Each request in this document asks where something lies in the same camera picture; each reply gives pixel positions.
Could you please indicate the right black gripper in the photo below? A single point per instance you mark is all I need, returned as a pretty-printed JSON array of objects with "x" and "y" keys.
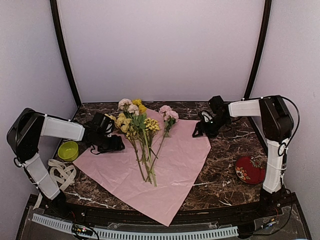
[{"x": 202, "y": 127}]

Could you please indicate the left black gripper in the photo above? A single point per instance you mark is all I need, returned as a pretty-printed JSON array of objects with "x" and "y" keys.
[{"x": 115, "y": 146}]

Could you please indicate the pink purple wrapping paper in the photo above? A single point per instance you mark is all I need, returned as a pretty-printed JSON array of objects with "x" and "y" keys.
[{"x": 181, "y": 157}]

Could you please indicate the pink rose flower stem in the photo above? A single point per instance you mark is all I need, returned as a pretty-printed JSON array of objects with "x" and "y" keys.
[{"x": 170, "y": 118}]

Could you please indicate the yellow fuzzy poppy stem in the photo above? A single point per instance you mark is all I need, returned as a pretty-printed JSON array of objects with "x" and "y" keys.
[{"x": 138, "y": 116}]

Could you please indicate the yellow daisy flower bunch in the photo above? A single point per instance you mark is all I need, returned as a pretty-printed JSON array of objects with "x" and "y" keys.
[{"x": 151, "y": 130}]

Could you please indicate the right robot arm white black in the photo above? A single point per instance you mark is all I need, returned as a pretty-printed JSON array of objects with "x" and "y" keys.
[{"x": 277, "y": 125}]

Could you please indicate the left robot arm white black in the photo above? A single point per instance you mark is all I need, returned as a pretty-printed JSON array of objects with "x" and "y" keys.
[{"x": 24, "y": 136}]

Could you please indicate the lime green bowl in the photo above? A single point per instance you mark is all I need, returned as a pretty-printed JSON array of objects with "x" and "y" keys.
[{"x": 68, "y": 151}]

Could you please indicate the red floral dish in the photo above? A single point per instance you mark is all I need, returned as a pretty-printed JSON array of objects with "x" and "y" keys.
[{"x": 250, "y": 170}]

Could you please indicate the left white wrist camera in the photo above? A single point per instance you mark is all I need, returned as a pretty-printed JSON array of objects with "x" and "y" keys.
[{"x": 110, "y": 128}]

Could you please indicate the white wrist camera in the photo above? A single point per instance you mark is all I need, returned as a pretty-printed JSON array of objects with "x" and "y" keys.
[
  {"x": 110, "y": 128},
  {"x": 206, "y": 117}
]

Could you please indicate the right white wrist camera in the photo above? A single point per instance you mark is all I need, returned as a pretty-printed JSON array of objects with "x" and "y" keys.
[{"x": 206, "y": 117}]

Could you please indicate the black front table rail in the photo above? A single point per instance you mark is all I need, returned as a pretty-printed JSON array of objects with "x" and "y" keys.
[{"x": 101, "y": 209}]

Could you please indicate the right black frame post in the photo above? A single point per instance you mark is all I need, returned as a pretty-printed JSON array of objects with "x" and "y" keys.
[{"x": 259, "y": 48}]

